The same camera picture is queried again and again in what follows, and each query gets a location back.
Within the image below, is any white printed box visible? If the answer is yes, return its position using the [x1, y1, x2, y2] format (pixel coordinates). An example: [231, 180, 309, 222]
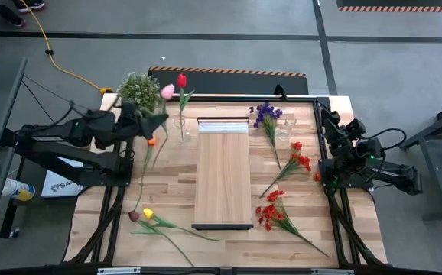
[40, 155, 89, 199]

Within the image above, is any yellow extension cable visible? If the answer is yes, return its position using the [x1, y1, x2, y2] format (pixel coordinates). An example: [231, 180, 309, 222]
[19, 0, 114, 95]

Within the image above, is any clear glass vase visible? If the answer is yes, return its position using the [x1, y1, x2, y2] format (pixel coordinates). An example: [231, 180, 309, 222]
[172, 115, 193, 144]
[276, 115, 298, 142]

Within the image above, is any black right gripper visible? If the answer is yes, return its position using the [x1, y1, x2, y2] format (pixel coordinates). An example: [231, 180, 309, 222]
[320, 108, 369, 160]

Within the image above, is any person's shoe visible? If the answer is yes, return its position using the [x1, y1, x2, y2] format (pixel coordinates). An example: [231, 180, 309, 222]
[7, 14, 28, 28]
[16, 0, 47, 14]

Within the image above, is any black clamp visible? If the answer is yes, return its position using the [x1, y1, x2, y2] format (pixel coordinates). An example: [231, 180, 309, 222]
[274, 83, 288, 101]

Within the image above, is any green potted plant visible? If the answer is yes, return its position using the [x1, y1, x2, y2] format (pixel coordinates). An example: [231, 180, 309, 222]
[116, 71, 162, 114]

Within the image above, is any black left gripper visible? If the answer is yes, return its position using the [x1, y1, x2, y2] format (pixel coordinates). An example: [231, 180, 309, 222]
[118, 112, 169, 141]

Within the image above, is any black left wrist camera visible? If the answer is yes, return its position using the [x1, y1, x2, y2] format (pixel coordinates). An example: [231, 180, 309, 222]
[120, 99, 137, 115]

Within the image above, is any black striped-edge floor mat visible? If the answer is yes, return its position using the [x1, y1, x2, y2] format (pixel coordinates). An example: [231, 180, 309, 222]
[148, 65, 310, 96]
[336, 0, 442, 13]

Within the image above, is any large red flower bunch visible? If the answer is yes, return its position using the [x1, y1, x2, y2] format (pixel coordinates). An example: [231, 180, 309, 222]
[254, 189, 330, 258]

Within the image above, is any gray metal stand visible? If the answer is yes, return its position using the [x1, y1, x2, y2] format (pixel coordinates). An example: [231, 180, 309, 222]
[398, 95, 442, 223]

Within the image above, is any yellow artificial tulip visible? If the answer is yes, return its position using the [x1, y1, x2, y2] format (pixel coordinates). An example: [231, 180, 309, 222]
[141, 207, 221, 243]

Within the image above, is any wooden board tray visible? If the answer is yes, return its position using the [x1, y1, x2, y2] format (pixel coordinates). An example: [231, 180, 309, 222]
[191, 115, 255, 231]

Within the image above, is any pink artificial tulip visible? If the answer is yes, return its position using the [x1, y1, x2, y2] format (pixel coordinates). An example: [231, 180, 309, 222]
[151, 83, 177, 170]

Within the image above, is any small red flower bunch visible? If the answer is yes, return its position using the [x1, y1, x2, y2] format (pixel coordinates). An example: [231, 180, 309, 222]
[258, 141, 323, 199]

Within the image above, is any orange artificial tulip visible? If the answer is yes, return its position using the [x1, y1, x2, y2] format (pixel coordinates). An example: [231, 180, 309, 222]
[132, 137, 158, 212]

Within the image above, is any purple artificial flower bunch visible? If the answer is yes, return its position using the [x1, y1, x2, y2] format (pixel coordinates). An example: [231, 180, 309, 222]
[248, 101, 284, 170]

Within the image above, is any black table frame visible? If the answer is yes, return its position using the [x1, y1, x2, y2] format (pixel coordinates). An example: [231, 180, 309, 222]
[63, 94, 389, 268]

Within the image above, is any red artificial tulip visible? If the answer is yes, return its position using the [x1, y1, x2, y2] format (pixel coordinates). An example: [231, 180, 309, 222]
[175, 73, 196, 141]

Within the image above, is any black floor cable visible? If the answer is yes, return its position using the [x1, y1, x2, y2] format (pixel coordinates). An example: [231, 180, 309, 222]
[21, 74, 92, 124]

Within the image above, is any white yellow spray can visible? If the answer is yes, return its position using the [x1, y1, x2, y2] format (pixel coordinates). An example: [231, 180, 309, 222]
[2, 177, 37, 202]

